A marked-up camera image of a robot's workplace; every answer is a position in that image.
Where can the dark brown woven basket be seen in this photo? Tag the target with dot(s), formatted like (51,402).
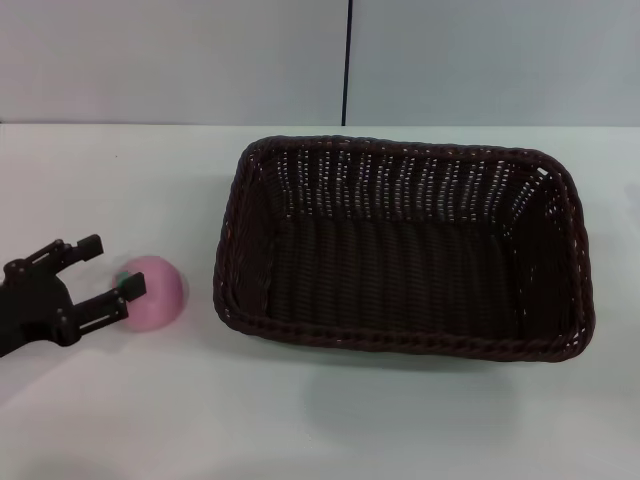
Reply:
(400,280)

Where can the pink peach toy ball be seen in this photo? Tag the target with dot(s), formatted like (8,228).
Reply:
(160,295)

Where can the black vertical wall strip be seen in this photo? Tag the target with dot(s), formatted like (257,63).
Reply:
(347,60)

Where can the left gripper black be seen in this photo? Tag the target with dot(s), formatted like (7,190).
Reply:
(35,305)

